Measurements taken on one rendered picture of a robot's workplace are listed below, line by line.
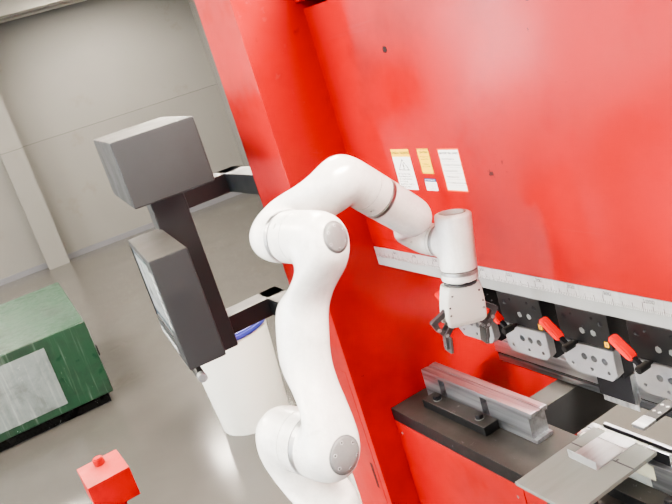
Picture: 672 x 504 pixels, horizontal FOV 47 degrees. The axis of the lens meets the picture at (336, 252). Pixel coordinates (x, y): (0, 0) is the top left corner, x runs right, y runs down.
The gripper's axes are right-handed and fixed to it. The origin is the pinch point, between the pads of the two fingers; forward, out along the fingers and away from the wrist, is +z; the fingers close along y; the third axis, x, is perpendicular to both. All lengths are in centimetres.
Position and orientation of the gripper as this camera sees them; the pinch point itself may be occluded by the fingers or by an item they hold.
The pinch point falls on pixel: (467, 343)
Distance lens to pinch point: 181.9
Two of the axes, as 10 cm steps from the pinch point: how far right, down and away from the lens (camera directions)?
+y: -9.4, 2.2, -2.6
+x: 3.0, 2.0, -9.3
